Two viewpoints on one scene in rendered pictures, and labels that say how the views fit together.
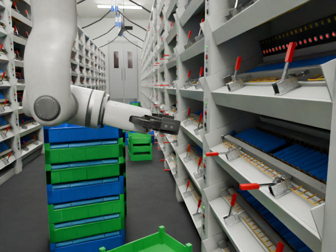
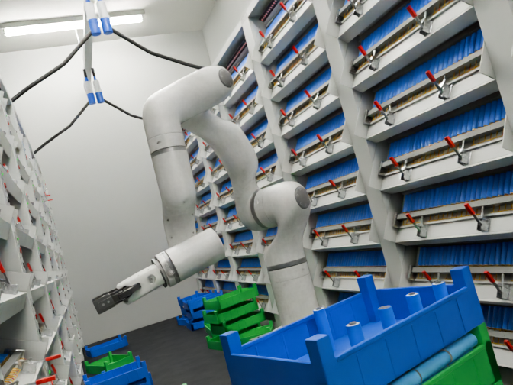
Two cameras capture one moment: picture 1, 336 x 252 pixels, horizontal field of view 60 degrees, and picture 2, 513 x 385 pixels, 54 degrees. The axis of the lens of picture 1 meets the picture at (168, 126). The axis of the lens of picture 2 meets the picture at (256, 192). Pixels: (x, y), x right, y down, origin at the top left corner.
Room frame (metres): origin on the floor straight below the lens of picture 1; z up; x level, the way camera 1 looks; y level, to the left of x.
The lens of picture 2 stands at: (1.88, 0.12, 0.69)
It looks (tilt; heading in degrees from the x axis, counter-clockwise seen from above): 3 degrees up; 166
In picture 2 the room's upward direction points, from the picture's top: 15 degrees counter-clockwise
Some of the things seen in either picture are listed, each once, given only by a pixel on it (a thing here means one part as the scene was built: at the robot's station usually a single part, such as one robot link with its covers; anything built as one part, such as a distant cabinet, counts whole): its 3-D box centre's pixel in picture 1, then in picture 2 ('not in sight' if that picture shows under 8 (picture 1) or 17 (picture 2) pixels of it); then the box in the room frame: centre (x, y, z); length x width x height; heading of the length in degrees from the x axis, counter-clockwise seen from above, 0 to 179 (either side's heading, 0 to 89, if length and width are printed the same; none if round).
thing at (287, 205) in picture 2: not in sight; (285, 224); (0.46, 0.52, 0.67); 0.19 x 0.12 x 0.24; 35
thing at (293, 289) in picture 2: not in sight; (295, 296); (0.44, 0.50, 0.46); 0.19 x 0.19 x 0.18
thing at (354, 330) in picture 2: not in sight; (359, 348); (1.30, 0.33, 0.52); 0.02 x 0.02 x 0.06
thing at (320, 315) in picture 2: not in sight; (324, 328); (1.16, 0.34, 0.52); 0.02 x 0.02 x 0.06
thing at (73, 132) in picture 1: (81, 127); (353, 328); (1.22, 0.36, 0.52); 0.30 x 0.20 x 0.08; 113
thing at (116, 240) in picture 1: (86, 233); not in sight; (1.22, 0.36, 0.04); 0.30 x 0.20 x 0.08; 113
